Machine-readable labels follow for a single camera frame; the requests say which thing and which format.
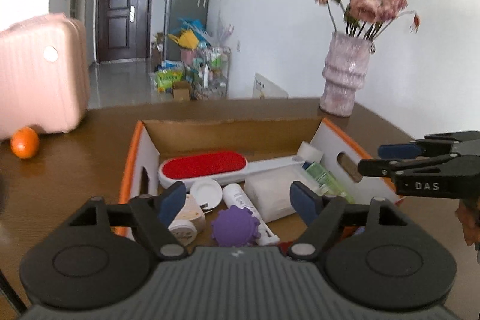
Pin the pink textured vase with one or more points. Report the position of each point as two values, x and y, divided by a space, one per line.
345 70

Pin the beige tape roll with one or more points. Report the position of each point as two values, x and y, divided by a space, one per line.
189 222

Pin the white tissue pack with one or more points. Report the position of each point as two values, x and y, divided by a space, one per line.
269 193

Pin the white round cap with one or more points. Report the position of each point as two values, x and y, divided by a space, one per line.
207 192

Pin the white tape roll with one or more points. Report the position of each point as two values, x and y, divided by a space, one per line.
309 153

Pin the red white lint brush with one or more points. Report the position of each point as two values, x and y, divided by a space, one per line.
225 167

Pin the dark brown entrance door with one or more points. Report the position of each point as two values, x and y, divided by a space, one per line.
123 30

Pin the wire storage cart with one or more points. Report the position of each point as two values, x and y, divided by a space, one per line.
211 73

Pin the orange fruit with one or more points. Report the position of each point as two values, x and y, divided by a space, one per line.
25 143

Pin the pink ribbed suitcase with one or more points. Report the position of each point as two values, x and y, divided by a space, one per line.
44 75

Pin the green snack package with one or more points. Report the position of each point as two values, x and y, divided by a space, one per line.
166 78

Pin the white board leaning on wall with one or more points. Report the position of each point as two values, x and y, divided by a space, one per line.
264 88

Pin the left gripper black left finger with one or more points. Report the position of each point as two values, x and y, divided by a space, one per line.
103 253

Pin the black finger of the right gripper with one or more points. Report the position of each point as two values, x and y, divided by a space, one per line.
448 176
433 145

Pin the red orange cardboard box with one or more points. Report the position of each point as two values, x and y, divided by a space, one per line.
155 141

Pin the person's right hand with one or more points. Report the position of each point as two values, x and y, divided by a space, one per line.
467 213

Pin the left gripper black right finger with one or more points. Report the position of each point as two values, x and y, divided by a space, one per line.
372 254

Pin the small cardboard box on floor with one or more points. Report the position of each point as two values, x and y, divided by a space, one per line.
181 91

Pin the green transparent bottle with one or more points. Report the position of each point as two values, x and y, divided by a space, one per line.
328 184

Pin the purple gear shaped lid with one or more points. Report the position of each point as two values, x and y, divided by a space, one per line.
234 228

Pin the white tube bottle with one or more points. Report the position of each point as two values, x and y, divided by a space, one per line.
234 195

